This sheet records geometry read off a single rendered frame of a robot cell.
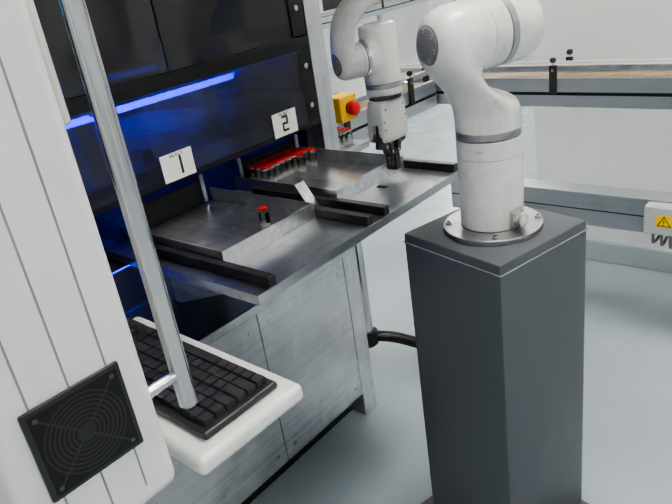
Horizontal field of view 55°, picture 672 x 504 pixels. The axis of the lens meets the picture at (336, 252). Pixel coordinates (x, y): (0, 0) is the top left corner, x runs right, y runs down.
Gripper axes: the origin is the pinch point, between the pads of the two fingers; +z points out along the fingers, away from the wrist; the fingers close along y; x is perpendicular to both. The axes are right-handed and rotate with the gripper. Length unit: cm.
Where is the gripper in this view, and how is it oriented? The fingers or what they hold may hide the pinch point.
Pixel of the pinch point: (393, 160)
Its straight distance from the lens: 157.3
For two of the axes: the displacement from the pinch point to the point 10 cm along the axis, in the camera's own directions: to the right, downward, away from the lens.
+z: 1.6, 9.1, 3.8
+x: 7.6, 1.4, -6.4
